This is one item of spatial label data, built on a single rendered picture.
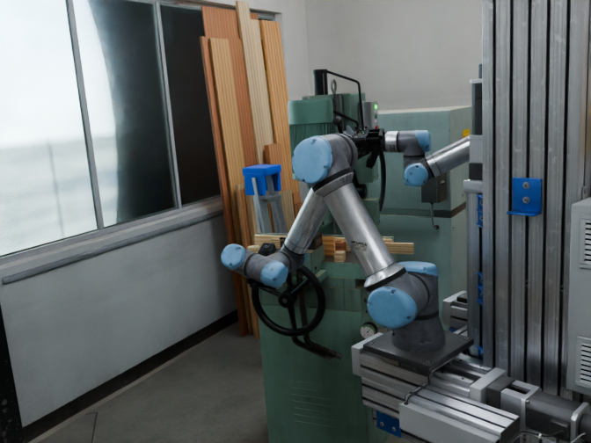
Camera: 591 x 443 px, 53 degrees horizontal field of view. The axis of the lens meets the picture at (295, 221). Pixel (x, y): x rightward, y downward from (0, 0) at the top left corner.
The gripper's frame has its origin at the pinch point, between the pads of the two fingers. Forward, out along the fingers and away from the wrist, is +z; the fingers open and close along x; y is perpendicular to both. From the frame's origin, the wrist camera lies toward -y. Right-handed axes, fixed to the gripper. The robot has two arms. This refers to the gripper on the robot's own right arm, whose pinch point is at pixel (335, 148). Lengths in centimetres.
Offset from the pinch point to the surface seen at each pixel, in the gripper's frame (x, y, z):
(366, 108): -35.6, -12.8, -2.3
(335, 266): 34.2, -28.6, -0.5
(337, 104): -29.2, -4.0, 6.9
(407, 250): 20.1, -36.0, -24.5
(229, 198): -62, -105, 114
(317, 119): -7.9, 7.2, 7.1
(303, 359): 59, -58, 15
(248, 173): -45, -63, 77
